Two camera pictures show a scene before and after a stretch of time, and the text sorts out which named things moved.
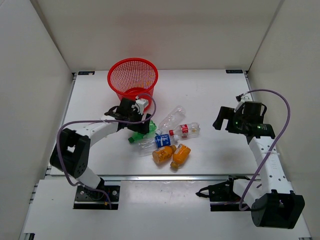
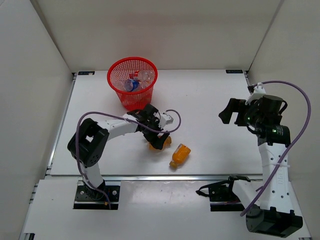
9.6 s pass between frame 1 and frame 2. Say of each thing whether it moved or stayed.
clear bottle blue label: moved
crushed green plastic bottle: moved
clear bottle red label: moved
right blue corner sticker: stayed
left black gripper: moved
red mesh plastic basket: stayed
